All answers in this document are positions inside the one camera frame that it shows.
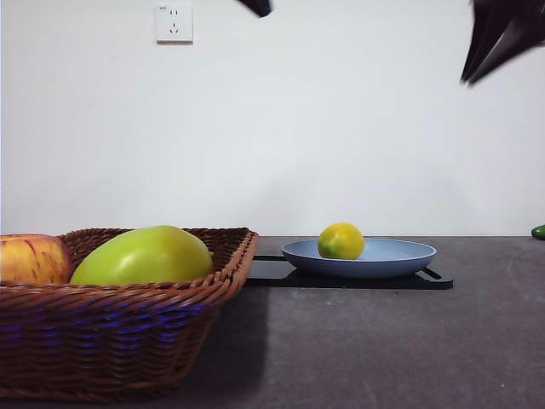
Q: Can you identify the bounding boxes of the yellow green lemon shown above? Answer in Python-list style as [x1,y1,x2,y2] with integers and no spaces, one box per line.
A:
[317,222,366,260]

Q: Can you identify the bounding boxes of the blue round plate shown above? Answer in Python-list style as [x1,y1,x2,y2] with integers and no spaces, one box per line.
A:
[280,238,439,280]

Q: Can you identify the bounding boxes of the brown wicker basket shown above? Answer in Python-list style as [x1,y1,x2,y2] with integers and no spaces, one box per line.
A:
[0,227,260,404]

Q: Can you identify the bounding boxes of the flat black tray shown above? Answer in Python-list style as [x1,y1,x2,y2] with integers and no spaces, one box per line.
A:
[244,254,455,291]

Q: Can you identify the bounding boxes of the large green mango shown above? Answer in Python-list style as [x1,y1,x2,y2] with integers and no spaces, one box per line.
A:
[69,225,215,287]

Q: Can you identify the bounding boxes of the red yellow apple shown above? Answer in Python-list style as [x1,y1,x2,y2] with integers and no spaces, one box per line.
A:
[0,233,72,285]

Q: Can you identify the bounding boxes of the white wall socket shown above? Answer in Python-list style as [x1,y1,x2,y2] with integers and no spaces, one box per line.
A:
[155,4,194,45]

